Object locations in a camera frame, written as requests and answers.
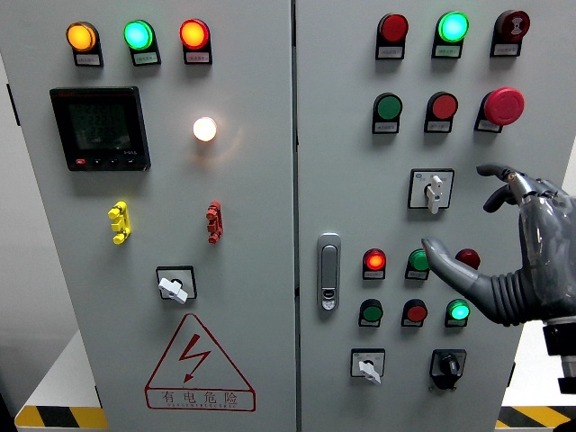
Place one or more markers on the red and black buzzer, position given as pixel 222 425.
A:
pixel 515 24

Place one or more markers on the red warning triangle sign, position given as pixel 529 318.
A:
pixel 198 397

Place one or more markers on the large unlit red lamp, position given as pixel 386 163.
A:
pixel 394 28

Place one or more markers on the small dark red lamp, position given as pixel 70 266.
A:
pixel 470 257

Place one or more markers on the black door hinge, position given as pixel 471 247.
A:
pixel 511 374
pixel 13 105
pixel 98 396

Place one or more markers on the black display meter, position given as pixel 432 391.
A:
pixel 101 130

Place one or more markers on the small green push button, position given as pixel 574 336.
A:
pixel 372 312

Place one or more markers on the white lamp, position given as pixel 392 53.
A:
pixel 205 129

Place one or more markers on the black and yellow striped tape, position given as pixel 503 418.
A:
pixel 58 417
pixel 531 416

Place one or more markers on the small lit green lamp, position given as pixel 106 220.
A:
pixel 458 310

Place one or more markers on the pale grey cabinet door with lock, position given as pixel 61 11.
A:
pixel 342 180

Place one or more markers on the large lit red-orange lamp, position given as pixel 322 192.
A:
pixel 194 33

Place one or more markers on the large lit green lamp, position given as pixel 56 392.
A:
pixel 453 27
pixel 138 34

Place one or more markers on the large red stop button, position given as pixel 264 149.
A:
pixel 505 105

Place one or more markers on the small lit red lamp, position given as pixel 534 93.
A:
pixel 375 260

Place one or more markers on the small unlit green lamp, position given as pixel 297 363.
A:
pixel 416 260

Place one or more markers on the large green push button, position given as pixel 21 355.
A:
pixel 389 106

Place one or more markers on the large yellow lamp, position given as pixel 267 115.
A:
pixel 81 37

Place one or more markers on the small red push button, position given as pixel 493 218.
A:
pixel 416 312

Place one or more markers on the large red push button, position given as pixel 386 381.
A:
pixel 444 106

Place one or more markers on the silver door lock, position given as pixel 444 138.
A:
pixel 329 270

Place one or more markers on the small label plate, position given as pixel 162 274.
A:
pixel 506 49
pixel 386 127
pixel 198 57
pixel 455 324
pixel 488 126
pixel 146 58
pixel 438 126
pixel 416 274
pixel 373 274
pixel 411 323
pixel 447 51
pixel 88 59
pixel 369 323
pixel 389 52

